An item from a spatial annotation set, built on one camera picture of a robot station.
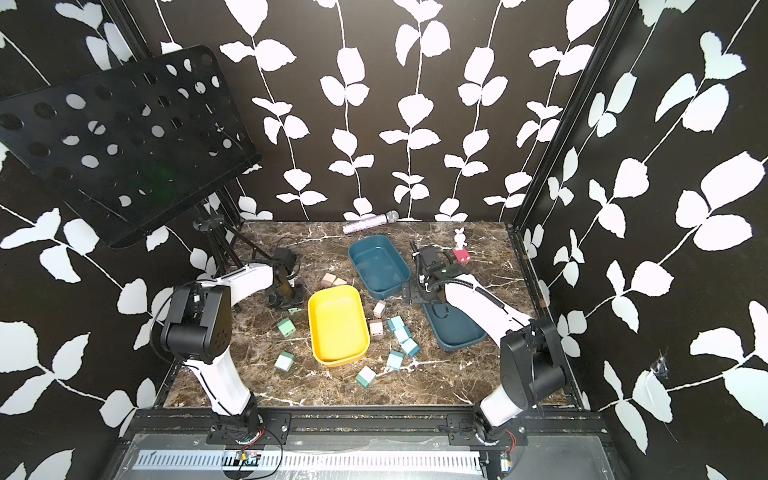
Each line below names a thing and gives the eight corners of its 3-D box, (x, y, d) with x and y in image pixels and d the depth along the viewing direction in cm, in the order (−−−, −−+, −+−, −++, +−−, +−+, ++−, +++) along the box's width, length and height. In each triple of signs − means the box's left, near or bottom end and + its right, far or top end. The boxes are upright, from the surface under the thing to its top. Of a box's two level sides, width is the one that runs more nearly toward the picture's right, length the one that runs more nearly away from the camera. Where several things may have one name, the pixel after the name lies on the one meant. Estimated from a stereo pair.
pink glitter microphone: (345, 236, 118) (344, 230, 115) (342, 229, 120) (341, 223, 117) (399, 222, 123) (399, 215, 120) (395, 215, 126) (395, 209, 123)
